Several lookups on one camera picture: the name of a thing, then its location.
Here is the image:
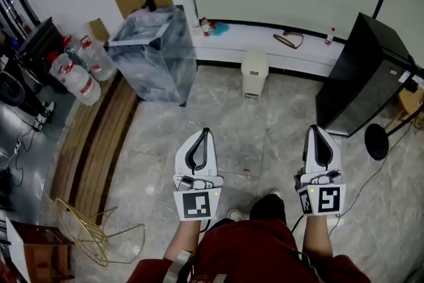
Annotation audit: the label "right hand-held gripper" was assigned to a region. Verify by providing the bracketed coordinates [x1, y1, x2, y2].
[293, 125, 347, 217]

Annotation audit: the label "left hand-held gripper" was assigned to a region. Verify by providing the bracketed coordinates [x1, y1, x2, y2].
[172, 127, 225, 221]

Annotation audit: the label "white pedal trash bin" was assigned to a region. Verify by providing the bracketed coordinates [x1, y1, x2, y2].
[240, 49, 270, 99]

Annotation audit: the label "person's right forearm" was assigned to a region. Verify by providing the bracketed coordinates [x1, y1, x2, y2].
[301, 215, 334, 258]

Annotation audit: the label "person's left forearm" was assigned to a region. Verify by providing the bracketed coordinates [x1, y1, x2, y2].
[164, 218, 203, 263]

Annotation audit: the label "black round stand base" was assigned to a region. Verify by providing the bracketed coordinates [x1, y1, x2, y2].
[364, 124, 390, 162]

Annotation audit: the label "person's black trousers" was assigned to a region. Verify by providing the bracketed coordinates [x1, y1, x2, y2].
[248, 194, 287, 223]

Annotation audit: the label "black glass-door cabinet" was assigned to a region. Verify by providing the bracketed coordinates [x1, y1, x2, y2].
[315, 12, 424, 139]

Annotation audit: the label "wooden stool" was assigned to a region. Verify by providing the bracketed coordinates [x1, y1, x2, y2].
[386, 85, 424, 130]

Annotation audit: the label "stack of wooden planks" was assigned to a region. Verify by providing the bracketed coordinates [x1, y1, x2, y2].
[49, 72, 140, 226]

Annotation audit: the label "person's red top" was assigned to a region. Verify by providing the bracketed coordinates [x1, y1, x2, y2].
[127, 218, 372, 283]

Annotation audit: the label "white low ledge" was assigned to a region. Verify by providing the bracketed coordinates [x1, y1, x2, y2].
[190, 22, 347, 78]

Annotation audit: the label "blue cloth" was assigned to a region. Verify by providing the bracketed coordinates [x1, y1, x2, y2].
[210, 21, 230, 37]

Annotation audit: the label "large clear water jug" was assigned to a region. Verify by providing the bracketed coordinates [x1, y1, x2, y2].
[48, 51, 102, 106]
[79, 35, 117, 82]
[62, 36, 87, 69]

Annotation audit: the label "white power strip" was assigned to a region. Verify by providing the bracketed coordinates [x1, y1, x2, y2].
[32, 101, 56, 132]

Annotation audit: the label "small cardboard box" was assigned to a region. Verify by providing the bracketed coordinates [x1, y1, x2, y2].
[87, 18, 111, 44]

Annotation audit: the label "large cardboard box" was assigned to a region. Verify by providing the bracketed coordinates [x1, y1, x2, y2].
[113, 0, 175, 20]

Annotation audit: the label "brown wooden box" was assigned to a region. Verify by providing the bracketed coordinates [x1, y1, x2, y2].
[6, 220, 76, 283]

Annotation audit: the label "black side table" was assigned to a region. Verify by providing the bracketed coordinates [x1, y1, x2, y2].
[16, 17, 67, 93]

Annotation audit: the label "black floor cable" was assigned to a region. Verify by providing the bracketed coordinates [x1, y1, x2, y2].
[336, 127, 413, 218]

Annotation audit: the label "brown strap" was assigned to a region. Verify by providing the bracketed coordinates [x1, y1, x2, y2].
[273, 30, 305, 50]

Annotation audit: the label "gold wire basket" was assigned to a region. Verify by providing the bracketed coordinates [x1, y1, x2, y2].
[54, 198, 146, 268]

